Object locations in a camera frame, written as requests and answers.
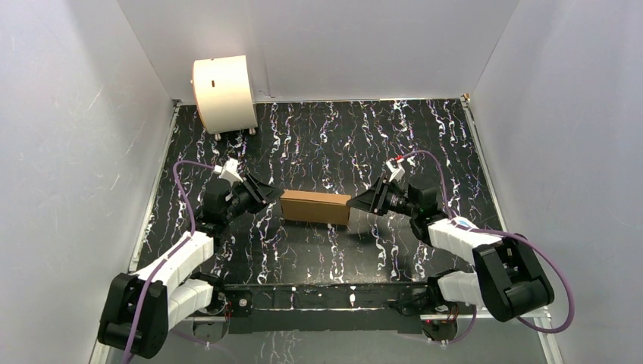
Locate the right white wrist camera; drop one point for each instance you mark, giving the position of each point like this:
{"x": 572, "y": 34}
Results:
{"x": 396, "y": 169}

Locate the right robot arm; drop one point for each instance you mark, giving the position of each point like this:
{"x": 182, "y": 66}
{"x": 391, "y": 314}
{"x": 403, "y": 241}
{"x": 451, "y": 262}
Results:
{"x": 507, "y": 278}

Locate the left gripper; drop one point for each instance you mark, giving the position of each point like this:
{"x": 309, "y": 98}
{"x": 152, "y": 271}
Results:
{"x": 253, "y": 192}

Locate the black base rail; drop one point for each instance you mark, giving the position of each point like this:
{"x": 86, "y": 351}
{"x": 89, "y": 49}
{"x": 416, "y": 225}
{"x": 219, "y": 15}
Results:
{"x": 404, "y": 307}

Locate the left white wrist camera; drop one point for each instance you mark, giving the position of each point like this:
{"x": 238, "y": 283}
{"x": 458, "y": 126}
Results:
{"x": 229, "y": 171}

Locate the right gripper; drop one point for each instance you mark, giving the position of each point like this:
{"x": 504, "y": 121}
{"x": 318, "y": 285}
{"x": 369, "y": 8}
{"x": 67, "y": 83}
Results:
{"x": 374, "y": 199}

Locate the brown cardboard box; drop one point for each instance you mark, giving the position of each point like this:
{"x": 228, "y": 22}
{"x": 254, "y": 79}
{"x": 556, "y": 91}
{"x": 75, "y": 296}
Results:
{"x": 313, "y": 207}

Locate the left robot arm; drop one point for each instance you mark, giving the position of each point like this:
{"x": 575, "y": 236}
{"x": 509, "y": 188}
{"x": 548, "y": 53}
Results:
{"x": 188, "y": 290}

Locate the cream cylindrical wooden box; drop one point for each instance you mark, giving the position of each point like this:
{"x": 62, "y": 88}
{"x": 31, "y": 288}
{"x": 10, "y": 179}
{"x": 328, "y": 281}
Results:
{"x": 223, "y": 95}

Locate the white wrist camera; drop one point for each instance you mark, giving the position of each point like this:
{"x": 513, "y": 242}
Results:
{"x": 229, "y": 171}
{"x": 396, "y": 169}

